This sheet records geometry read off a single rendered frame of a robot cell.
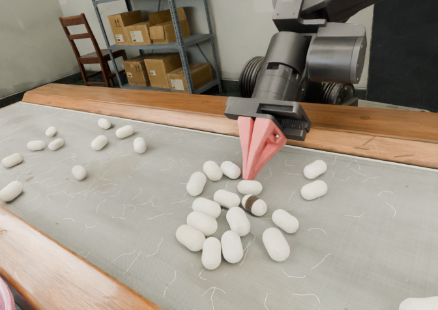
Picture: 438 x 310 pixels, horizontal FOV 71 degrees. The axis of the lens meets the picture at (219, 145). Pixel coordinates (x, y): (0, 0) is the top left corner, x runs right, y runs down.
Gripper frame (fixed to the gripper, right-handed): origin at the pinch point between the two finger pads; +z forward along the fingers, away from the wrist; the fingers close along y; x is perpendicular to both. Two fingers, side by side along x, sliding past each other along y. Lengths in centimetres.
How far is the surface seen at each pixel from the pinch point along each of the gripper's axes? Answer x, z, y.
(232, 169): 0.0, -0.1, -2.6
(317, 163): 3.1, -3.9, 7.2
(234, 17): 143, -154, -135
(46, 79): 157, -91, -430
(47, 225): -10.1, 14.4, -20.2
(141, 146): 0.5, -0.5, -21.5
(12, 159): -7.2, 8.9, -43.6
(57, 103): 8, -8, -69
